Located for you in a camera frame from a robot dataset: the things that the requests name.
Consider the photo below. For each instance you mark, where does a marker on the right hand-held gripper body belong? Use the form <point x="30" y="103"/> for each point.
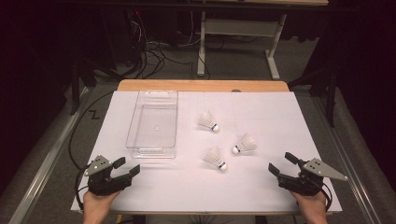
<point x="303" y="185"/>

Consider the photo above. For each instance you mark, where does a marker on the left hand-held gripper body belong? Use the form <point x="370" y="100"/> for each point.
<point x="104" y="185"/>

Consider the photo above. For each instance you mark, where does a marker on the white shuttlecock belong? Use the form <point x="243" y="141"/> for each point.
<point x="214" y="157"/>
<point x="246" y="143"/>
<point x="208" y="120"/>

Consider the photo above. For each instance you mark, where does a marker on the clear plastic container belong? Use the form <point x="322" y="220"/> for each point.
<point x="154" y="124"/>

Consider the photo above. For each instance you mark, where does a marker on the person's left hand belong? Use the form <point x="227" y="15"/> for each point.
<point x="96" y="205"/>

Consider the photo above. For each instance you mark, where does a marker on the person's right hand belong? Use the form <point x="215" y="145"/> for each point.
<point x="311" y="208"/>

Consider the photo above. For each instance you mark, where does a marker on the white table cover sheet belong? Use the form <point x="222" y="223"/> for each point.
<point x="274" y="121"/>

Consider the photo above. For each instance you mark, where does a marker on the black metal stand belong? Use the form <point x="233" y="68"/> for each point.
<point x="331" y="99"/>
<point x="75" y="90"/>

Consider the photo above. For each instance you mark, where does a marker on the aluminium floor rail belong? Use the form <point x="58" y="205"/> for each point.
<point x="46" y="161"/>
<point x="348" y="161"/>

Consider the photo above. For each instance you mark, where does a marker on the white metal desk frame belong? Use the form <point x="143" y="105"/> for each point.
<point x="239" y="27"/>

